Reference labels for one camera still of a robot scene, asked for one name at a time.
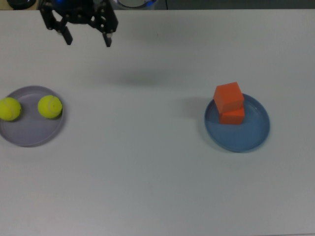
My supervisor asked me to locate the purple plate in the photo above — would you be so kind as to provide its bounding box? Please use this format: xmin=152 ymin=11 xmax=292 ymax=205
xmin=0 ymin=85 xmax=66 ymax=148

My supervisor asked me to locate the orange foam cube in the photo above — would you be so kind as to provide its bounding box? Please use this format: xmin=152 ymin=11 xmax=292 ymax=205
xmin=213 ymin=82 xmax=245 ymax=114
xmin=219 ymin=107 xmax=246 ymax=125

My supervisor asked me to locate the blue plate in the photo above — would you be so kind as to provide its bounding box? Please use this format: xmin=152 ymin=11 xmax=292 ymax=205
xmin=204 ymin=92 xmax=271 ymax=153

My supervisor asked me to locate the plain yellow tennis ball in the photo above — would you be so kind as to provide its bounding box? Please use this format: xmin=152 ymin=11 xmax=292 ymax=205
xmin=37 ymin=95 xmax=63 ymax=120

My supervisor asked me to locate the black round object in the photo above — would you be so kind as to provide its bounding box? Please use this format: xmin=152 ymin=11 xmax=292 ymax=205
xmin=6 ymin=0 xmax=37 ymax=10

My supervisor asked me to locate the yellow tennis ball black print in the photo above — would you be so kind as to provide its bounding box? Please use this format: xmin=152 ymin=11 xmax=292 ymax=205
xmin=0 ymin=97 xmax=22 ymax=121

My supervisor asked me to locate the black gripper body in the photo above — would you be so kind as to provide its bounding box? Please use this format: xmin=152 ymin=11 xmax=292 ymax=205
xmin=53 ymin=0 xmax=99 ymax=25

